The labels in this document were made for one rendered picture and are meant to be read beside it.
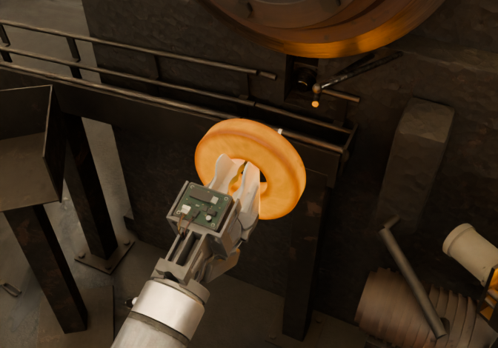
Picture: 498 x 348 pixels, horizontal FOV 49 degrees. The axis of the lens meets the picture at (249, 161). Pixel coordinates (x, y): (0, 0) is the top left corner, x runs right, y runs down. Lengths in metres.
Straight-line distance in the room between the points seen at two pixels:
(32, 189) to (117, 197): 0.79
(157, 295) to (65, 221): 1.24
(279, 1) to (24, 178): 0.63
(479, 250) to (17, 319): 1.23
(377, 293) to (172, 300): 0.48
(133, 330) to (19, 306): 1.10
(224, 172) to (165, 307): 0.20
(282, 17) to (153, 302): 0.39
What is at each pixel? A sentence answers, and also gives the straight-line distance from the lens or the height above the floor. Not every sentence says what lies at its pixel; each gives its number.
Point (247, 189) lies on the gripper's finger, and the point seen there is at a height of 0.85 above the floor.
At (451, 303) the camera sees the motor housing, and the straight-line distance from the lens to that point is 1.03.
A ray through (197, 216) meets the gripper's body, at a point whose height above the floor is 0.88.
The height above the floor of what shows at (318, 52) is 0.90.
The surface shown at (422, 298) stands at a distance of 0.97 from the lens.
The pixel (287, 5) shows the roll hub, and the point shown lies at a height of 1.01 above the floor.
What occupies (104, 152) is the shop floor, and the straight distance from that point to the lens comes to 2.02.
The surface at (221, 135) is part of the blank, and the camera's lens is 0.70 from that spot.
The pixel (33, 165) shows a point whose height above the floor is 0.60.
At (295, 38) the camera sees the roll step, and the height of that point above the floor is 0.92.
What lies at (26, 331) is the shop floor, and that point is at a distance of 1.65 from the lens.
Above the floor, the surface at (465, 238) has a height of 0.69.
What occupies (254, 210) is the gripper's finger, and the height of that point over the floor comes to 0.83.
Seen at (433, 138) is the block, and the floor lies 0.80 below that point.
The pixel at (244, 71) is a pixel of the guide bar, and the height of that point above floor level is 0.76.
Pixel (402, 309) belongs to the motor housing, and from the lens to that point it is 1.00.
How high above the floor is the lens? 1.37
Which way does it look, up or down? 45 degrees down
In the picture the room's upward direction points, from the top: straight up
